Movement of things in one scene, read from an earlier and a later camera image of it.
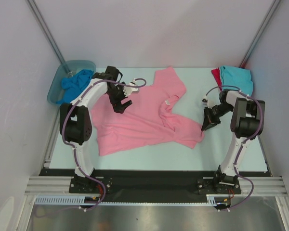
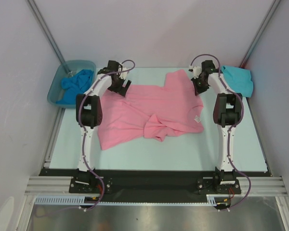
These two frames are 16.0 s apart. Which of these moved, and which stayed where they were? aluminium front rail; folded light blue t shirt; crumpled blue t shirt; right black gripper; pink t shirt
Moved: pink t shirt; right black gripper
Stayed: aluminium front rail; crumpled blue t shirt; folded light blue t shirt
